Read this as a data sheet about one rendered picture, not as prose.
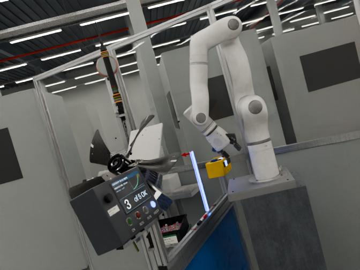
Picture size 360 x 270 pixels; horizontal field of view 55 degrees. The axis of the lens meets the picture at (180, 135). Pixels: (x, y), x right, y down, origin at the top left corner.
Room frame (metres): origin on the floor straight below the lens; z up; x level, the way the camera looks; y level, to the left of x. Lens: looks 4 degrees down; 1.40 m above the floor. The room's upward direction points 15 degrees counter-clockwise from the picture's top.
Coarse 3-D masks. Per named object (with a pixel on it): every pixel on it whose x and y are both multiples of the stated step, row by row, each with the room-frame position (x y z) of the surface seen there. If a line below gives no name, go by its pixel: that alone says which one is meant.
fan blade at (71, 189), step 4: (100, 176) 1.95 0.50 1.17; (92, 180) 1.95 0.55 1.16; (96, 180) 1.95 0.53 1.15; (100, 180) 1.94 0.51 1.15; (104, 180) 1.95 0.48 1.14; (80, 184) 1.97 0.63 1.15; (84, 184) 1.96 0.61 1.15; (88, 184) 1.95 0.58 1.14; (92, 184) 1.95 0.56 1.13; (96, 184) 1.94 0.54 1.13; (72, 188) 1.98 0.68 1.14; (76, 188) 1.97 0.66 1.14; (80, 188) 1.96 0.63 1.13; (84, 188) 1.96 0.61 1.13; (88, 188) 1.95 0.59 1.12; (72, 192) 1.97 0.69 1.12; (76, 192) 1.96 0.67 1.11; (80, 192) 1.96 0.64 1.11; (72, 196) 1.97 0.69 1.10; (76, 196) 1.96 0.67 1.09
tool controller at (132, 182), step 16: (128, 176) 1.15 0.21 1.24; (96, 192) 1.00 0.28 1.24; (112, 192) 1.05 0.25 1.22; (128, 192) 1.11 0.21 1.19; (144, 192) 1.17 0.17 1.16; (80, 208) 1.02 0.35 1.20; (96, 208) 0.99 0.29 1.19; (112, 208) 1.01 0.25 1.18; (160, 208) 1.20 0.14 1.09; (96, 224) 1.00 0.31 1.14; (112, 224) 0.98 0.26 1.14; (144, 224) 1.09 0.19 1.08; (96, 240) 1.01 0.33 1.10; (112, 240) 0.98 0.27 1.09; (128, 240) 1.00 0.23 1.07
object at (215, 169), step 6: (210, 162) 1.97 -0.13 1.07; (216, 162) 1.94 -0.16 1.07; (222, 162) 1.95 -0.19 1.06; (210, 168) 1.96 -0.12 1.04; (216, 168) 1.94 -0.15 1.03; (222, 168) 1.93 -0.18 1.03; (228, 168) 2.01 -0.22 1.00; (210, 174) 1.96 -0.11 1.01; (216, 174) 1.94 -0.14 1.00; (222, 174) 1.93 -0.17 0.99
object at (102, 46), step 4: (100, 40) 1.90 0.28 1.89; (100, 44) 1.91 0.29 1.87; (104, 44) 1.91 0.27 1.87; (100, 48) 1.90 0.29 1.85; (104, 48) 1.90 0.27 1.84; (116, 104) 1.90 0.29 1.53; (120, 104) 1.89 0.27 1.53; (120, 108) 1.89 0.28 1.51; (120, 112) 1.90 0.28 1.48; (124, 112) 1.91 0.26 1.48; (124, 116) 1.91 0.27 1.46; (124, 120) 1.90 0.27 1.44
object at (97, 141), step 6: (96, 132) 2.15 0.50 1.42; (96, 138) 2.14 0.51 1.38; (96, 144) 2.13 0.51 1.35; (102, 144) 2.08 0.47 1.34; (90, 150) 2.19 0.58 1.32; (96, 150) 2.13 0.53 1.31; (102, 150) 2.08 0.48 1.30; (108, 150) 2.03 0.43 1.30; (90, 156) 2.19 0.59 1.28; (96, 156) 2.14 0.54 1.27; (102, 156) 2.09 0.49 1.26; (108, 156) 2.04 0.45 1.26; (96, 162) 2.16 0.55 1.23; (102, 162) 2.11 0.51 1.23
